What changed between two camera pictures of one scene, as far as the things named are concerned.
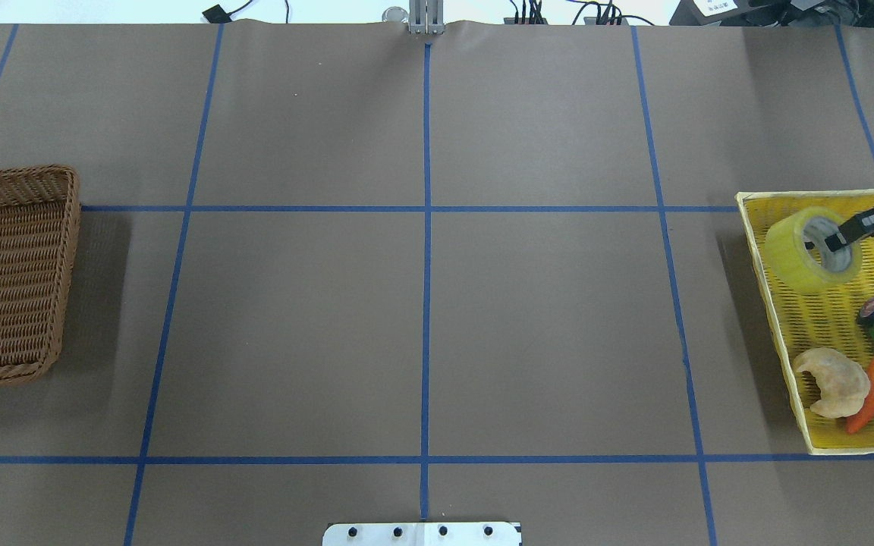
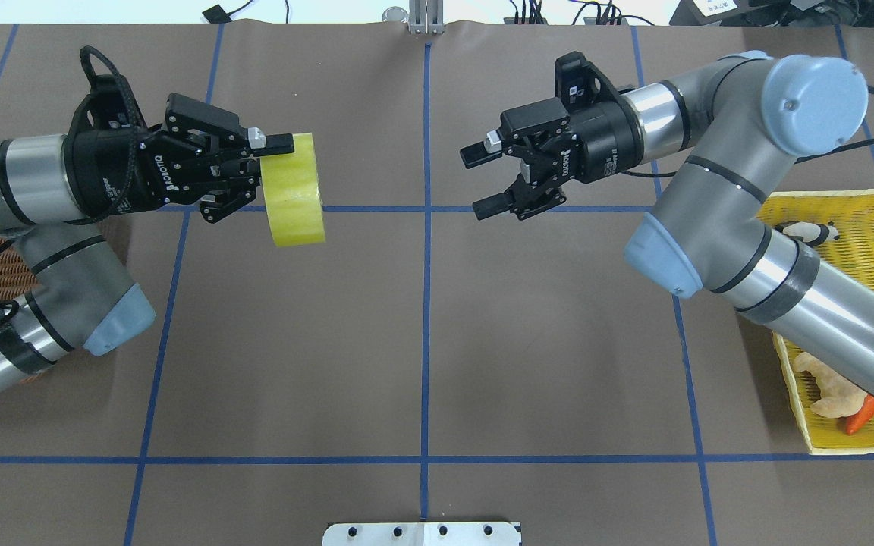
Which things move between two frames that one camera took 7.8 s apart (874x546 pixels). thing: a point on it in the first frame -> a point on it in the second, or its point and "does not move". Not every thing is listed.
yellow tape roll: [796, 255] -> [293, 193]
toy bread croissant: [844, 383] does not move
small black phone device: [216, 14] does not move
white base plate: [424, 534] does not move
